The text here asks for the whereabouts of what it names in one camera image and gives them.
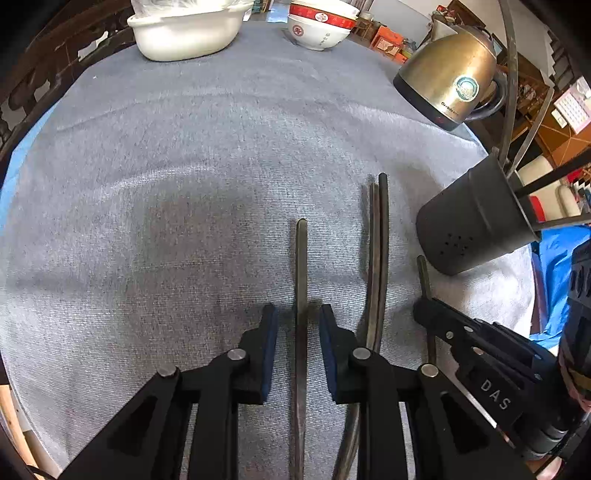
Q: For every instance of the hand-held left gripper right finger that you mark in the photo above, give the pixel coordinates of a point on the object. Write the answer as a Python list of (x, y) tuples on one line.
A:
[(328, 350)]

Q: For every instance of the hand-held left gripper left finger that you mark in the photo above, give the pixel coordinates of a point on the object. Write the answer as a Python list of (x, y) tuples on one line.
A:
[(270, 350)]

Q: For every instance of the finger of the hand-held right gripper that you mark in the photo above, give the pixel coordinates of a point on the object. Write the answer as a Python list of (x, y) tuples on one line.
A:
[(443, 323), (466, 318)]

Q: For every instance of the dark grey chopstick holder cup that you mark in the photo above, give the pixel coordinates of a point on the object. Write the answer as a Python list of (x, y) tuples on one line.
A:
[(471, 221)]

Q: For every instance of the blue plastic sheet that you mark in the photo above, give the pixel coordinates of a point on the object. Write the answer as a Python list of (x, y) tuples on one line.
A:
[(558, 286)]

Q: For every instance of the grey tablecloth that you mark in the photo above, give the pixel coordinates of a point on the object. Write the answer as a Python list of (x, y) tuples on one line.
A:
[(184, 207)]

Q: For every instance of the gold electric kettle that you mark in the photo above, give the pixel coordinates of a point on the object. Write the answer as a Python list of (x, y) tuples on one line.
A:
[(443, 74)]

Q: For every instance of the orange cardboard boxes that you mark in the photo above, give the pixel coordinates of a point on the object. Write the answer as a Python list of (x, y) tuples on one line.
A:
[(390, 44)]

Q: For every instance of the white bowl with red emblem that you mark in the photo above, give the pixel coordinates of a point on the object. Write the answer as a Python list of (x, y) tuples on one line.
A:
[(318, 34)]

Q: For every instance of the blue table cover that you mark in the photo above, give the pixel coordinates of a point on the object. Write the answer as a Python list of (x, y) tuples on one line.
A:
[(18, 157)]

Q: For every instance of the white plastic basin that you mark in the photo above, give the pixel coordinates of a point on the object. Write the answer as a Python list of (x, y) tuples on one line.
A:
[(184, 37)]

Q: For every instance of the clear plastic bag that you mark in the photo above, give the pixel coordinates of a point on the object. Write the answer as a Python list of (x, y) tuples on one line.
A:
[(180, 4)]

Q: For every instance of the carved dark wooden chair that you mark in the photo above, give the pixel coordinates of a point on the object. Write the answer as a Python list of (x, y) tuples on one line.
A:
[(41, 69)]

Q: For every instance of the wall calendar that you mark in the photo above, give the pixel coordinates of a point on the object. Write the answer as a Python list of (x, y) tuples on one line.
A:
[(572, 104)]

